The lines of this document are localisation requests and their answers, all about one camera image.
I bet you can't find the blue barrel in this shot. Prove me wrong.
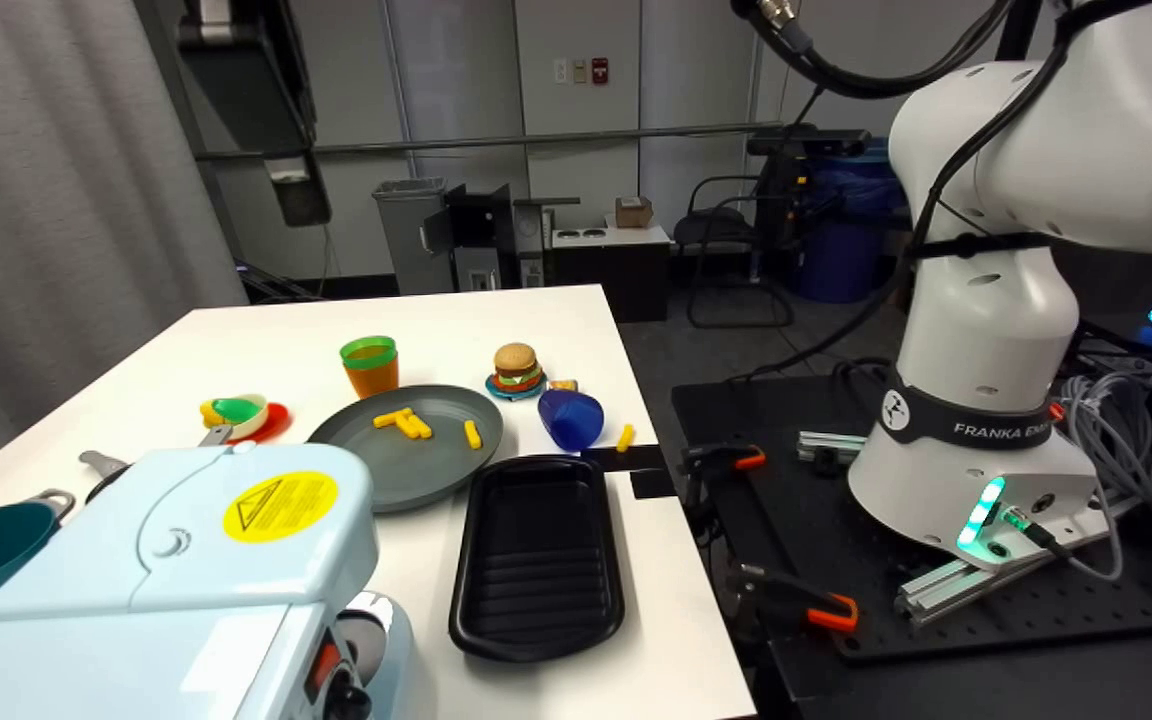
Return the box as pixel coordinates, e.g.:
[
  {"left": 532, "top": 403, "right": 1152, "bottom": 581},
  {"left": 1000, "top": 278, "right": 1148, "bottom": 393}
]
[{"left": 788, "top": 134, "right": 916, "bottom": 307}]

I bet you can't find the grey cable bundle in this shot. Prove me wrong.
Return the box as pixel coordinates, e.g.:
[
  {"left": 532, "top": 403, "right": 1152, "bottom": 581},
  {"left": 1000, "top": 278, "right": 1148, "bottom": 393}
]
[{"left": 1053, "top": 363, "right": 1152, "bottom": 587}]

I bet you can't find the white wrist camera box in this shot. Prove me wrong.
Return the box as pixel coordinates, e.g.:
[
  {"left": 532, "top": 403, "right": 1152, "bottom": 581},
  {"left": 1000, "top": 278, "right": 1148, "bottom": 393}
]
[{"left": 190, "top": 0, "right": 242, "bottom": 43}]

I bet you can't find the black machine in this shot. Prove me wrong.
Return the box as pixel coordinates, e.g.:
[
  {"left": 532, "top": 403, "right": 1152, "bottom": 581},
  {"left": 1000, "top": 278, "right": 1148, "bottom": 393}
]
[{"left": 418, "top": 183, "right": 582, "bottom": 291}]

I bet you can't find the metal utensil handle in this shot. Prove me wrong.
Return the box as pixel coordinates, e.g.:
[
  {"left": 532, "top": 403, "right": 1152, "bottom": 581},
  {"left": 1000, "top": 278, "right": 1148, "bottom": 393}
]
[{"left": 75, "top": 446, "right": 136, "bottom": 504}]

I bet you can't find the grey trash can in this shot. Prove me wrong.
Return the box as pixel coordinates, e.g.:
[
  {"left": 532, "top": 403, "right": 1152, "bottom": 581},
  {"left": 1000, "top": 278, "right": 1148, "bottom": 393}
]
[{"left": 370, "top": 174, "right": 469, "bottom": 296}]

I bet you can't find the small red plate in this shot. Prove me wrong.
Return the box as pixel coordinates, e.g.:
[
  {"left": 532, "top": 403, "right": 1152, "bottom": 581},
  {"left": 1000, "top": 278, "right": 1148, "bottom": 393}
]
[{"left": 235, "top": 397, "right": 295, "bottom": 446}]

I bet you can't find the grey round plate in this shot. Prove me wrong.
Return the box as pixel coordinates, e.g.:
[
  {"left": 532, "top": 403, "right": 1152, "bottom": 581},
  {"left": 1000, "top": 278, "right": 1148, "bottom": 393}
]
[{"left": 303, "top": 380, "right": 509, "bottom": 520}]

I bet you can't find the green and orange cup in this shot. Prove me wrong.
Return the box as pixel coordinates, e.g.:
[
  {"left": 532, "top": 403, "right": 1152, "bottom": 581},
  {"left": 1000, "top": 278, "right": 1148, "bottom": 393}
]
[{"left": 335, "top": 333, "right": 402, "bottom": 400}]

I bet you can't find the black metal chair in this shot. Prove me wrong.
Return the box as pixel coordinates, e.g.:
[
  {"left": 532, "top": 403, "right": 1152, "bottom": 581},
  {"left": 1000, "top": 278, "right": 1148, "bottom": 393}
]
[{"left": 672, "top": 171, "right": 801, "bottom": 333}]

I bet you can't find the black rectangular tray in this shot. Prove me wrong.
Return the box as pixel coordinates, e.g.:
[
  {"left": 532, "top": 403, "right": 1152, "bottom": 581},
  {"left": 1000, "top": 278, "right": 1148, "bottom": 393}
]
[{"left": 447, "top": 453, "right": 627, "bottom": 666}]

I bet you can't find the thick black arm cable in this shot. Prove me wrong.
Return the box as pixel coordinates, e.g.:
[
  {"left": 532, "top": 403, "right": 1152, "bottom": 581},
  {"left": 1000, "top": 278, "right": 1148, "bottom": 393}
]
[{"left": 732, "top": 0, "right": 1024, "bottom": 104}]

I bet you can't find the small cardboard box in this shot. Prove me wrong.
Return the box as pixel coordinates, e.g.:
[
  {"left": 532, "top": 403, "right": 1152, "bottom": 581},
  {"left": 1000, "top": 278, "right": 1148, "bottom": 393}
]
[{"left": 613, "top": 192, "right": 655, "bottom": 230}]

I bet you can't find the toy burger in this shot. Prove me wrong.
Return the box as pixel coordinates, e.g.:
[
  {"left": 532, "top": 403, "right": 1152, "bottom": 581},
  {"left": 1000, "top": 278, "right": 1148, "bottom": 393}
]
[{"left": 490, "top": 339, "right": 549, "bottom": 397}]

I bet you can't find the short aluminium extrusion bar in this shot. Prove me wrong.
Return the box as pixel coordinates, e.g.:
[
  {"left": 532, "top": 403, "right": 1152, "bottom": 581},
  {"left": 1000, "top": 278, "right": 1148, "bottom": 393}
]
[{"left": 791, "top": 424, "right": 873, "bottom": 470}]

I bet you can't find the black perforated base board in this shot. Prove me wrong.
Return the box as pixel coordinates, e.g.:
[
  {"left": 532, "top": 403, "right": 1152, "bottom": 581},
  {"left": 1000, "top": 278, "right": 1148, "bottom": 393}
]
[{"left": 667, "top": 370, "right": 1152, "bottom": 666}]

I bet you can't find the grey wall rail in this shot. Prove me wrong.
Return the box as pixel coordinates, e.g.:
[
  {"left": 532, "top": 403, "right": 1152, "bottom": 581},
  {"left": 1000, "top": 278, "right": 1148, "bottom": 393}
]
[{"left": 190, "top": 118, "right": 791, "bottom": 169}]

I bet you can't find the black equipment stand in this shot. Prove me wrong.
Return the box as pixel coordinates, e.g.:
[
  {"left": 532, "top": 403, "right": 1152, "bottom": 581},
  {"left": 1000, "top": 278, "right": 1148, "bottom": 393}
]
[{"left": 742, "top": 124, "right": 877, "bottom": 275}]

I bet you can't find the green and yellow toy food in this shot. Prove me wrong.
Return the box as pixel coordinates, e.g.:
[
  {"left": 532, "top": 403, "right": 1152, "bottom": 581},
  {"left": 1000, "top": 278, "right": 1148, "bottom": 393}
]
[{"left": 194, "top": 393, "right": 275, "bottom": 443}]

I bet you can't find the small teal saucer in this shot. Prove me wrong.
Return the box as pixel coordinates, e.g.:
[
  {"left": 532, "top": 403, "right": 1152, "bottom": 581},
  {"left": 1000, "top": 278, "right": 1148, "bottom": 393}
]
[{"left": 480, "top": 370, "right": 552, "bottom": 403}]

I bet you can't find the blue toy object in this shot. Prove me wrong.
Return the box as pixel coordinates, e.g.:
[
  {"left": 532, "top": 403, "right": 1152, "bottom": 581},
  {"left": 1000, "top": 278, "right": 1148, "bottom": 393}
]
[{"left": 532, "top": 388, "right": 606, "bottom": 461}]

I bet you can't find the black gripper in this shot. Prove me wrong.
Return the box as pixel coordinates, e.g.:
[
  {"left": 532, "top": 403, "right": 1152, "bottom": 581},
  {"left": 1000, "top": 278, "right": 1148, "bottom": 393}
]
[{"left": 173, "top": 0, "right": 335, "bottom": 228}]

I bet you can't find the orange and black clamp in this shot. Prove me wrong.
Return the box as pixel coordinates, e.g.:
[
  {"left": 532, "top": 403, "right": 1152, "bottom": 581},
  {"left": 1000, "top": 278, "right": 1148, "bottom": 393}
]
[
  {"left": 679, "top": 439, "right": 773, "bottom": 500},
  {"left": 720, "top": 554, "right": 862, "bottom": 639}
]

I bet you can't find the long aluminium extrusion bar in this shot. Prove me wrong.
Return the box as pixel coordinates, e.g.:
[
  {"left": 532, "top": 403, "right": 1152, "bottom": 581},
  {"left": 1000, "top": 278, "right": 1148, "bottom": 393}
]
[{"left": 891, "top": 510, "right": 1129, "bottom": 626}]

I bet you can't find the dark low cabinet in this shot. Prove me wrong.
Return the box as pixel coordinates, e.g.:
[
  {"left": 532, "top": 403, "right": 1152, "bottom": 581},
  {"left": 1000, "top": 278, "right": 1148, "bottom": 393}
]
[{"left": 543, "top": 220, "right": 676, "bottom": 322}]

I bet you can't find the wall switch plate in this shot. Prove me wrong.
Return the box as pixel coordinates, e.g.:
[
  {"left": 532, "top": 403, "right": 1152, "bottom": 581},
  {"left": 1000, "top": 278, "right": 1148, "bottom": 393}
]
[{"left": 549, "top": 50, "right": 616, "bottom": 93}]

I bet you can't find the light blue breakfast maker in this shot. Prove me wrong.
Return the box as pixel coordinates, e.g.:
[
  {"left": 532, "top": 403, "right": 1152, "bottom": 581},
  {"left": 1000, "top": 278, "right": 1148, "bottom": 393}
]
[{"left": 0, "top": 439, "right": 427, "bottom": 720}]

